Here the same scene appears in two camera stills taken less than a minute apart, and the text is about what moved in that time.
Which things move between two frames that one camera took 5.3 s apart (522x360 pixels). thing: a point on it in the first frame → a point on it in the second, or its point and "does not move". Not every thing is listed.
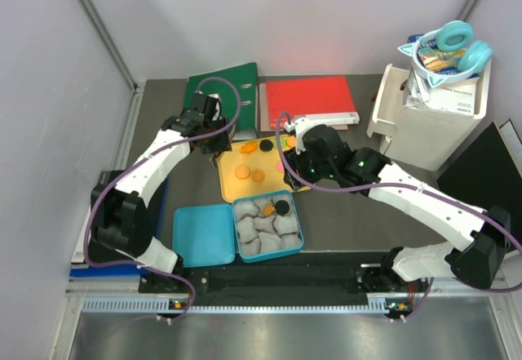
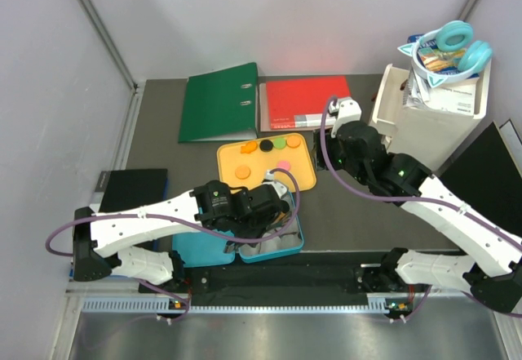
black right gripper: [296, 161] → [318, 151]
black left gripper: [222, 145] → [259, 232]
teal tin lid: [203, 235] does not move
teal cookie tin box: [266, 225] does not move
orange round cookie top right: [291, 141] does not move
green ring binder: [245, 78] does not move
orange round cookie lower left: [242, 172] does not move
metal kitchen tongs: [216, 156] → [280, 223]
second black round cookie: [266, 145] does not move
